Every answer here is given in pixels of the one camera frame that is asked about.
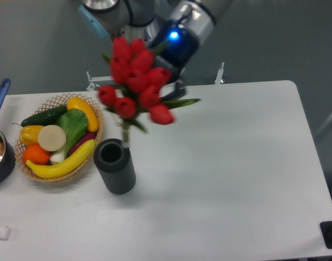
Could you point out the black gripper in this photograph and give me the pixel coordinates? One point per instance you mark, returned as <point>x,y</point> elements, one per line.
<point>180,44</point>

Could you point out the red tulip bouquet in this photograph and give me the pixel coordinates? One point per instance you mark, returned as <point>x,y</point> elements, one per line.
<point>138,86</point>

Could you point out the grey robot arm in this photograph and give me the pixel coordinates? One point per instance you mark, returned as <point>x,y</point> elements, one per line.
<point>104,17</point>

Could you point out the dark grey ribbed vase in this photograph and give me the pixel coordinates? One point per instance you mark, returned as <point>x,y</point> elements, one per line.
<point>115,165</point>

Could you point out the purple eggplant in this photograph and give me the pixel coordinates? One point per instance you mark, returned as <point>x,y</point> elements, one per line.
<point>86,137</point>

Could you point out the yellow squash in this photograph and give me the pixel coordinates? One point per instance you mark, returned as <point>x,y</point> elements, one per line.
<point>82,105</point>

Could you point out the green bok choy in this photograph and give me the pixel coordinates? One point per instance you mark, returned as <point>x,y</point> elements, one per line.
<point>74,123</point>

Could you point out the green cucumber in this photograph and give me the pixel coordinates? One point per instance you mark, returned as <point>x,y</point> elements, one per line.
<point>44,118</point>

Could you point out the beige round disc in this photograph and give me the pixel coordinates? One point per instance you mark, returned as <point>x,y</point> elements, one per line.
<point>51,138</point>

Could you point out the yellow banana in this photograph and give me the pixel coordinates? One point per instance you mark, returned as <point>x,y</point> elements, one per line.
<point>66,166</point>

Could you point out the yellow bell pepper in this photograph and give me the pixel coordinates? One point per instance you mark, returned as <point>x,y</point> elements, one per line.
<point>29,134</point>

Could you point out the orange fruit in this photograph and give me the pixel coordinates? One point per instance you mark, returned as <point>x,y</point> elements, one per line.
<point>36,154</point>

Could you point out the black device at edge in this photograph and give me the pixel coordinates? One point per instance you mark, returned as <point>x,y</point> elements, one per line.
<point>326,229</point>

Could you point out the white cylinder object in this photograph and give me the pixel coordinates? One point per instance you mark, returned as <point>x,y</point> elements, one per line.
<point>4,232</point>

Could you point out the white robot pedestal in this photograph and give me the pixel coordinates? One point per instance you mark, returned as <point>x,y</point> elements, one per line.
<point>146,33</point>

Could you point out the blue handled saucepan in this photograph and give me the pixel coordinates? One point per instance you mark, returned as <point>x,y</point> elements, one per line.
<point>7,154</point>

